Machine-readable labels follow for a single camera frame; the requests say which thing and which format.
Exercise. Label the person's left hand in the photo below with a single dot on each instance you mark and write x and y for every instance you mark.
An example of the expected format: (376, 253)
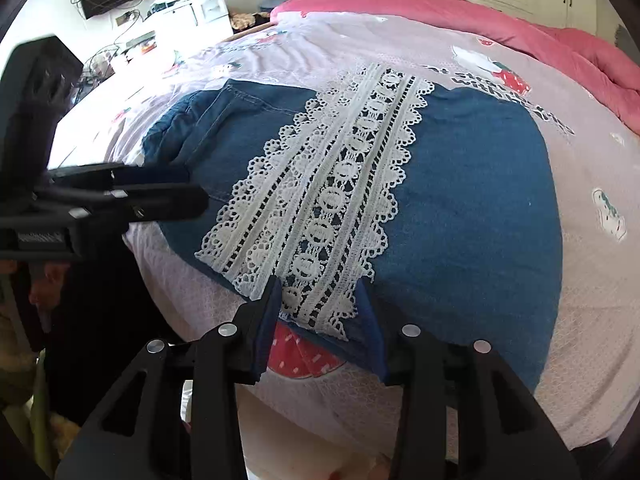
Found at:
(47, 285)

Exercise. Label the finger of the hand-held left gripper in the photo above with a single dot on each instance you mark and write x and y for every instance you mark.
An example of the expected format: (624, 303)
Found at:
(170, 205)
(150, 175)

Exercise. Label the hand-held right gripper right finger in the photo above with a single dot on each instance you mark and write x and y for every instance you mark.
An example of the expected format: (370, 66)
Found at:
(372, 330)

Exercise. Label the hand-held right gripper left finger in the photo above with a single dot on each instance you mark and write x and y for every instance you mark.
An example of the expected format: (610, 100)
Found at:
(265, 330)

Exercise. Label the brown floral cushion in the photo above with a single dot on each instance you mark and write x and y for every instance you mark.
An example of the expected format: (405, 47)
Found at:
(243, 21)

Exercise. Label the blue denim pants lace trim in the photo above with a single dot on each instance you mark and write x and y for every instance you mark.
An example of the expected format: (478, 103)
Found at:
(450, 185)

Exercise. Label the pink quilt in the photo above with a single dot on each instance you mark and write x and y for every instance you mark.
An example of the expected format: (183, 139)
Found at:
(450, 15)

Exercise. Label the pile of blue clothes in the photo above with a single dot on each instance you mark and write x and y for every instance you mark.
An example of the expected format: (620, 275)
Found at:
(266, 6)

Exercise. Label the pink printed bed sheet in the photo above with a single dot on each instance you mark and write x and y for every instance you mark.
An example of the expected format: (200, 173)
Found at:
(590, 170)

